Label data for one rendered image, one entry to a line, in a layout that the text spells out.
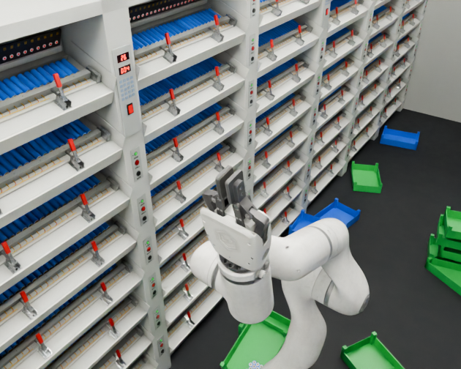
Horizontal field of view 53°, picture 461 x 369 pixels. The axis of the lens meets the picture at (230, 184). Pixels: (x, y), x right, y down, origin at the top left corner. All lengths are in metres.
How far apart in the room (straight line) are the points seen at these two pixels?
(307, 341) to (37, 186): 0.83
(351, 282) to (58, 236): 0.86
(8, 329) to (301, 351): 0.84
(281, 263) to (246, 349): 1.50
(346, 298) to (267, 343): 1.25
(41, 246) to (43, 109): 0.41
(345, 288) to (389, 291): 1.69
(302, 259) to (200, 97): 1.01
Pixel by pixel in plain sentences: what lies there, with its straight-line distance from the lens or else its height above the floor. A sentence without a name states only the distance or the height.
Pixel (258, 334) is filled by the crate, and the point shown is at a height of 0.08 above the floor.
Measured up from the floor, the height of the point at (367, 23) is 1.16.
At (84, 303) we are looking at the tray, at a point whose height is 0.70.
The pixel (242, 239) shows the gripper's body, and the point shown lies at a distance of 0.66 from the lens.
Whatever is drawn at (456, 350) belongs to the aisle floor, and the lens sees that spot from 2.69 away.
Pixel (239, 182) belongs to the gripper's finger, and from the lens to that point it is 0.61.
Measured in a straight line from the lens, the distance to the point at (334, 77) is 3.04.
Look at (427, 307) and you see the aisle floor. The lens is 2.82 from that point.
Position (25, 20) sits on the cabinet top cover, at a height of 1.69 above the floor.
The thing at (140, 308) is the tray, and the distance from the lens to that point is 1.99.
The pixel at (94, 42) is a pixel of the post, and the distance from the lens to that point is 1.41.
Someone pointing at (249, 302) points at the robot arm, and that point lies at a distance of 0.79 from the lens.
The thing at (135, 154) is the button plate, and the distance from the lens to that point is 1.54.
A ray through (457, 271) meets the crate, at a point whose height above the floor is 0.00.
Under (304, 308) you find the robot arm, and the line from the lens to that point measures 1.26.
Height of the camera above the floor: 1.98
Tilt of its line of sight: 35 degrees down
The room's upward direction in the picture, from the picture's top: straight up
